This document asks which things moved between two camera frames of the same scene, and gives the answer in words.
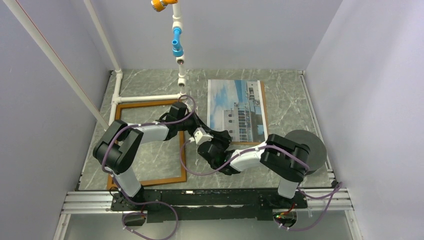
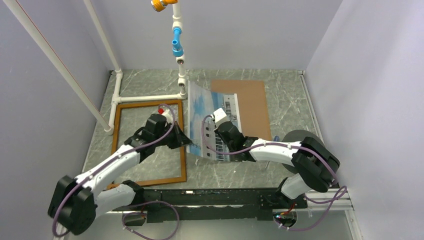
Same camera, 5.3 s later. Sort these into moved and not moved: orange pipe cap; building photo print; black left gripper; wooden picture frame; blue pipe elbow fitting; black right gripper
Moved: building photo print; black left gripper; black right gripper
Not moved: blue pipe elbow fitting; wooden picture frame; orange pipe cap
